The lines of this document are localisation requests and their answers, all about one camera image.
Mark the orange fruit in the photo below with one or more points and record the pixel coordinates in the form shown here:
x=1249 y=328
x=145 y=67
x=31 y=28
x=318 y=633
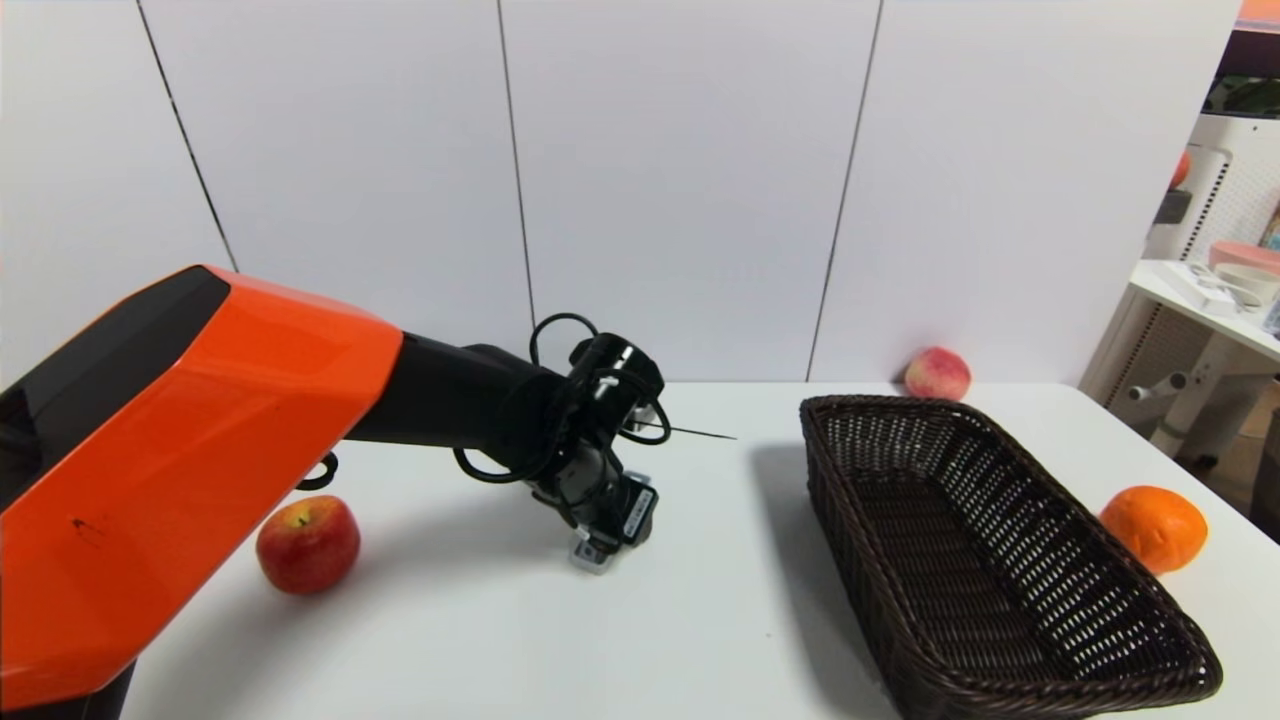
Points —
x=1155 y=528

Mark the orange and black left arm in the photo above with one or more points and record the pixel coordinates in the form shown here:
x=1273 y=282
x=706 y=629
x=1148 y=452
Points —
x=200 y=420

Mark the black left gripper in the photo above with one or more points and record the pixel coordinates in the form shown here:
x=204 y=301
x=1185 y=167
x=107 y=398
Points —
x=636 y=513

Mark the thin black zip tie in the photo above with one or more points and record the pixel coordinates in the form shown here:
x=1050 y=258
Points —
x=700 y=433

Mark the white pegboard shelf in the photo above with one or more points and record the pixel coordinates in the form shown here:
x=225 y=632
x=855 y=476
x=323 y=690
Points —
x=1225 y=190

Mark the pink peach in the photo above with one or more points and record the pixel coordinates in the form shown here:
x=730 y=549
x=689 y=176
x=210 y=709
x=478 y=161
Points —
x=938 y=374

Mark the white bowl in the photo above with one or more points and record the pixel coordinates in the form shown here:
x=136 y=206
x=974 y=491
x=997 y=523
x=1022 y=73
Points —
x=1248 y=282

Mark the white side desk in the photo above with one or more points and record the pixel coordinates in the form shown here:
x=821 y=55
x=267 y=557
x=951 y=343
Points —
x=1190 y=300

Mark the red apple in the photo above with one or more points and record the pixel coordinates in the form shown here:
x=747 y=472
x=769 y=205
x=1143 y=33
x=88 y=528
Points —
x=308 y=545

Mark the brown woven wicker basket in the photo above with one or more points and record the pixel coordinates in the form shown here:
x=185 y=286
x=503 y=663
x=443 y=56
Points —
x=960 y=560

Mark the white tray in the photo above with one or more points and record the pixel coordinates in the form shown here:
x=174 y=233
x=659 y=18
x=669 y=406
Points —
x=1200 y=285

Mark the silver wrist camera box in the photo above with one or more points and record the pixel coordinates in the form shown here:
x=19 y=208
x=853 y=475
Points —
x=592 y=555

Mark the pink bowl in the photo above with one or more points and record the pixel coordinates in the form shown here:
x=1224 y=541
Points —
x=1245 y=254

